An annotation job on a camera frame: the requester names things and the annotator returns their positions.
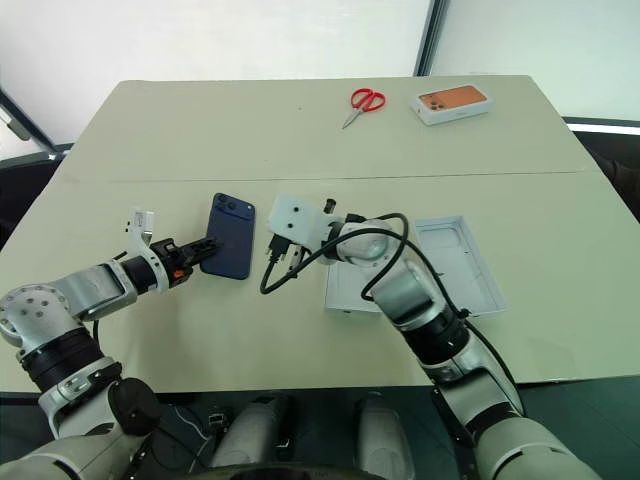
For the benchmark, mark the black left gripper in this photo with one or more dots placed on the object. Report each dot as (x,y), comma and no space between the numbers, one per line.
(172,260)

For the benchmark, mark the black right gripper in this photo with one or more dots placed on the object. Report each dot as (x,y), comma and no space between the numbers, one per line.
(281,243)

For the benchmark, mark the dark blue smartphone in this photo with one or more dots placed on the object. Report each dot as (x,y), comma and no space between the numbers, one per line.
(231,235)

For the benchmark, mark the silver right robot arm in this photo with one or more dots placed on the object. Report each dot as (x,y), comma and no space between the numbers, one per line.
(400,290)

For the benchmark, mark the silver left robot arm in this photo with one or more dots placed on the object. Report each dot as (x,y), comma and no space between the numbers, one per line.
(95,286)

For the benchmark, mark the white phone box lid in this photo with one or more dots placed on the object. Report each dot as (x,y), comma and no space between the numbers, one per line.
(345,292)

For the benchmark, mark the white phone box base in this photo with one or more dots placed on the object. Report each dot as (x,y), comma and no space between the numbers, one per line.
(462,265)

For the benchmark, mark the white box with orange phone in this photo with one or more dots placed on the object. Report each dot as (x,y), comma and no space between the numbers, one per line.
(452,104)

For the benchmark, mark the grey rounded shell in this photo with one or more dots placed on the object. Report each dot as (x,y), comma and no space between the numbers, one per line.
(382,437)
(252,435)

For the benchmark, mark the black chair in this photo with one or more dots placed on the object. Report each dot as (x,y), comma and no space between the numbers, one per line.
(617,160)

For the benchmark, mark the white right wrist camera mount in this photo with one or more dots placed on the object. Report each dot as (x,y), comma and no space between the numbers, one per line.
(295,220)

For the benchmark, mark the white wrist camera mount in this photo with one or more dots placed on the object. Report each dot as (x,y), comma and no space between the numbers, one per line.
(141,220)
(295,220)

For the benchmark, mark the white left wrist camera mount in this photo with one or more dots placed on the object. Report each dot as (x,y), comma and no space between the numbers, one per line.
(141,220)

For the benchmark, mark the dark slanted window frame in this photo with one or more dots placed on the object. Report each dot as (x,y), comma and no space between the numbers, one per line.
(17,117)

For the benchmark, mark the dark window frame post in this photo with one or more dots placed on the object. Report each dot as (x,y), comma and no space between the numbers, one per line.
(430,37)

